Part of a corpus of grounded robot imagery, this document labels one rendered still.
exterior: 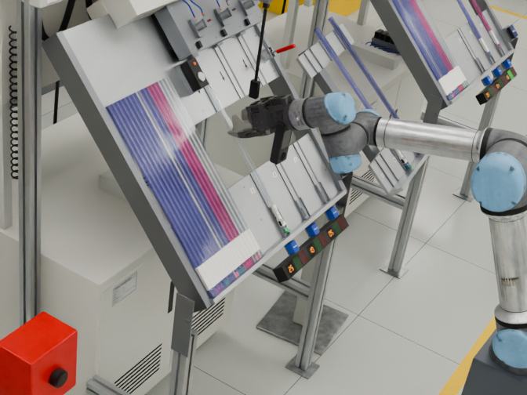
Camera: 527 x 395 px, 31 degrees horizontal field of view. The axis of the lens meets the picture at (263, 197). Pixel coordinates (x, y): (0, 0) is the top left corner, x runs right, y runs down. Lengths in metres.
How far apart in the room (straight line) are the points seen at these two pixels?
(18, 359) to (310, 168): 1.05
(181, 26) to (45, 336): 0.84
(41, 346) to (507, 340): 1.06
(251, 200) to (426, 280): 1.41
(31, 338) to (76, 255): 0.53
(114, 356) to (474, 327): 1.44
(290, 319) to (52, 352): 1.49
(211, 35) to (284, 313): 1.26
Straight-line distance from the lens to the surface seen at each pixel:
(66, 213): 2.67
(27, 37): 2.18
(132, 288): 2.55
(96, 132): 2.19
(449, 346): 3.42
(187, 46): 2.36
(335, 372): 3.18
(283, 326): 3.30
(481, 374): 2.54
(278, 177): 2.52
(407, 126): 2.32
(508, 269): 2.23
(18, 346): 2.00
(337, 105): 2.21
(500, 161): 2.11
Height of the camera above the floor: 2.12
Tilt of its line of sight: 32 degrees down
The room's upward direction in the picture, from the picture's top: 9 degrees clockwise
